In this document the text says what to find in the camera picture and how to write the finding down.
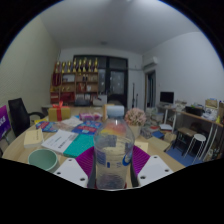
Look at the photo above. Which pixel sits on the cluttered wooden side desk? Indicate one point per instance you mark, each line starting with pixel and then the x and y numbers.
pixel 200 115

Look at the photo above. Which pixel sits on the black computer monitor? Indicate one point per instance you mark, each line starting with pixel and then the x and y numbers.
pixel 166 98

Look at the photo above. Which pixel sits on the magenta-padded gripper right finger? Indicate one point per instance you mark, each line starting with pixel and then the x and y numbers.
pixel 153 169

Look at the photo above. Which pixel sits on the black office chair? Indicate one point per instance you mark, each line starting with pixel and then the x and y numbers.
pixel 18 115

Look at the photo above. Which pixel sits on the white air conditioner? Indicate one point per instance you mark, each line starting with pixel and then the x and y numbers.
pixel 150 62

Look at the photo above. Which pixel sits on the cream book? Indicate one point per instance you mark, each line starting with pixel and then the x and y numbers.
pixel 142 146
pixel 33 138

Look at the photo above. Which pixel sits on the pink box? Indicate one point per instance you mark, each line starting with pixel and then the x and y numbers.
pixel 90 116

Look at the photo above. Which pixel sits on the teal notebook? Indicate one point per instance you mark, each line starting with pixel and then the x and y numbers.
pixel 78 146

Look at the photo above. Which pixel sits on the blue picture book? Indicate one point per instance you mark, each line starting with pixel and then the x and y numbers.
pixel 47 126

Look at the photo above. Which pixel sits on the clear plastic water bottle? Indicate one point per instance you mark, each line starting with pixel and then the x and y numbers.
pixel 114 150

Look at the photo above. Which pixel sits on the pink flowers in pot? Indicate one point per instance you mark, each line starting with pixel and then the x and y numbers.
pixel 135 117

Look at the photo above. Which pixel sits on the white printed booklet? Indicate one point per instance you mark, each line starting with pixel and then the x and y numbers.
pixel 60 141

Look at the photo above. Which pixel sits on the white round stool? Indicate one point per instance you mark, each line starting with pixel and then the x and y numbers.
pixel 199 137

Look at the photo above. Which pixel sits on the dark glass door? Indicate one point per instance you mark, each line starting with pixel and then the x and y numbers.
pixel 115 80

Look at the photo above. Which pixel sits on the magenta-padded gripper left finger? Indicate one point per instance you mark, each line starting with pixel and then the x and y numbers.
pixel 71 170

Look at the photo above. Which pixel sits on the wooden shelf unit with trophies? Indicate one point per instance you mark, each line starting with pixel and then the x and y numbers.
pixel 75 85

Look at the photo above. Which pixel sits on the blue and red book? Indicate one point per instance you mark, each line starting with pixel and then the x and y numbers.
pixel 86 127

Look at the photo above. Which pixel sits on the yellow gift box red ribbon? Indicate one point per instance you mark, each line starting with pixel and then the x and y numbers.
pixel 59 114

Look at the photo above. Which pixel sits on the small orange carton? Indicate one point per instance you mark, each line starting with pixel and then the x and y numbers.
pixel 106 112

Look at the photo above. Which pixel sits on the purple sign board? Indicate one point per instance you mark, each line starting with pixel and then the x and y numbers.
pixel 3 121

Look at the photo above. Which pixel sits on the pale green cup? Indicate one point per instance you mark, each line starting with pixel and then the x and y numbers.
pixel 43 160

